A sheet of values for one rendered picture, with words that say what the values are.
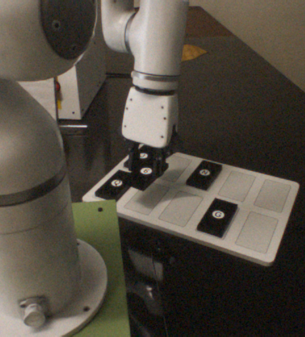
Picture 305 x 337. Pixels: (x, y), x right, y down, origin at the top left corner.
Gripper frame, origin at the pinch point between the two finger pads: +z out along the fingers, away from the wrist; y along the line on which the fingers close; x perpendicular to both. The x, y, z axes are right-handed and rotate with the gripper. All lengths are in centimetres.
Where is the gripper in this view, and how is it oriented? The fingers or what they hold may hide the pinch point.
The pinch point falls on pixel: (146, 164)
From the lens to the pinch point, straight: 80.3
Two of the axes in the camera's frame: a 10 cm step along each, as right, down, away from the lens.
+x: 5.1, -2.8, 8.1
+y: 8.5, 2.8, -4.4
